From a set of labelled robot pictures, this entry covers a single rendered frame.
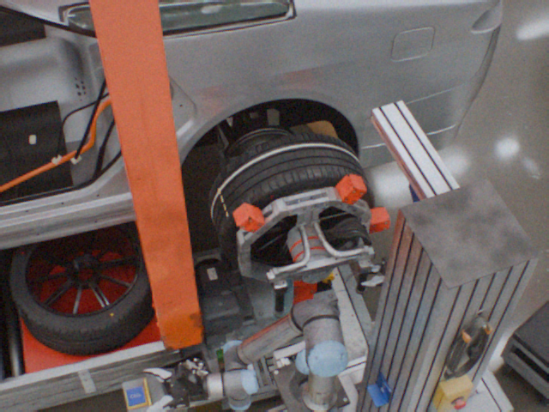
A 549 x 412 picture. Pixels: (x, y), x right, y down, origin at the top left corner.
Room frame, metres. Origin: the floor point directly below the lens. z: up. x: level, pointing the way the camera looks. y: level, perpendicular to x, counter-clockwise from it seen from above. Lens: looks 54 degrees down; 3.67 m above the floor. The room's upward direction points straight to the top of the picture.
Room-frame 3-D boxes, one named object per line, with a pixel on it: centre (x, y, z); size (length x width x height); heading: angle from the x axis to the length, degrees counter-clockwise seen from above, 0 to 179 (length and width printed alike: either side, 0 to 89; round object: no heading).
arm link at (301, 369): (1.26, -0.15, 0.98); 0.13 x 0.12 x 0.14; 8
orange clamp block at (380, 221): (1.99, -0.43, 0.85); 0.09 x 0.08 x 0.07; 106
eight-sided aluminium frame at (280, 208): (1.90, -0.13, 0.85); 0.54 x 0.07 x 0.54; 106
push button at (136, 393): (1.38, 0.55, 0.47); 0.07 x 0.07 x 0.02; 16
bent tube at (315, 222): (1.81, -0.26, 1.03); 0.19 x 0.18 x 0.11; 16
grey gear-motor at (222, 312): (1.97, 0.26, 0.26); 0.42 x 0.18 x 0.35; 16
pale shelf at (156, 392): (1.42, 0.38, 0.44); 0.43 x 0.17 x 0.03; 106
